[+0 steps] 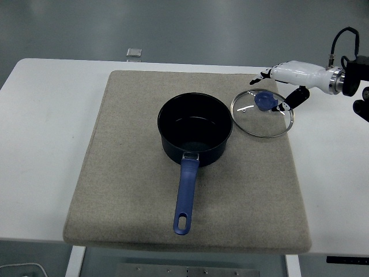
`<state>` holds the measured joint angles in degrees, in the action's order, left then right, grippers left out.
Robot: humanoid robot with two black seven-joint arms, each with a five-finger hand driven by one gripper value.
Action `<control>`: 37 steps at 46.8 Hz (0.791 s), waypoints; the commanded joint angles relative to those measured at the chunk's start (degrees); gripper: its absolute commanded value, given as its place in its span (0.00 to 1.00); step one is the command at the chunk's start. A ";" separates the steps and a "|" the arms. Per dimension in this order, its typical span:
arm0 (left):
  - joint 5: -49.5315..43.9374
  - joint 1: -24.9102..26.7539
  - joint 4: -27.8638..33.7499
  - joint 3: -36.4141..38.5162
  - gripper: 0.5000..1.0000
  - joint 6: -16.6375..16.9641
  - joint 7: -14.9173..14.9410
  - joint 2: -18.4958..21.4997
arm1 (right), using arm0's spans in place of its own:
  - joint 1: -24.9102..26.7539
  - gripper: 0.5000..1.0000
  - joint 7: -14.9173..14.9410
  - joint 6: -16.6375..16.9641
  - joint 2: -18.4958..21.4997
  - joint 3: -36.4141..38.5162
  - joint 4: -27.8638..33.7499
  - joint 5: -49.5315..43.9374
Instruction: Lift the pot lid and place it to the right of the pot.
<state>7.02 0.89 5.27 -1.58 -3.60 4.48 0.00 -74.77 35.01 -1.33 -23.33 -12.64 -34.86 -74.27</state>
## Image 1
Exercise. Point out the glass pot lid blue knob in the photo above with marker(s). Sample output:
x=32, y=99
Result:
x=263, y=101

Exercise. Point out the grey metal plate with screws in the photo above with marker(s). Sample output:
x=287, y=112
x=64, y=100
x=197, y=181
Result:
x=187, y=271

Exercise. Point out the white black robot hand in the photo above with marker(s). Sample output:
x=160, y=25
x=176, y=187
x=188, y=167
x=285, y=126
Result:
x=299, y=73

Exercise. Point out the black table control panel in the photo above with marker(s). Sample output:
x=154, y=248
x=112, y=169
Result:
x=346, y=259

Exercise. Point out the beige fabric mat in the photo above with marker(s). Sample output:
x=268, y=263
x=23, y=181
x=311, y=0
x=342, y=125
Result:
x=115, y=173

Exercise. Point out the white table leg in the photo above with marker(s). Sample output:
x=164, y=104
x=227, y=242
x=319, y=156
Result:
x=75, y=262
x=293, y=267

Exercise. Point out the small silver floor plate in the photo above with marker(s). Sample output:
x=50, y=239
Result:
x=133, y=52

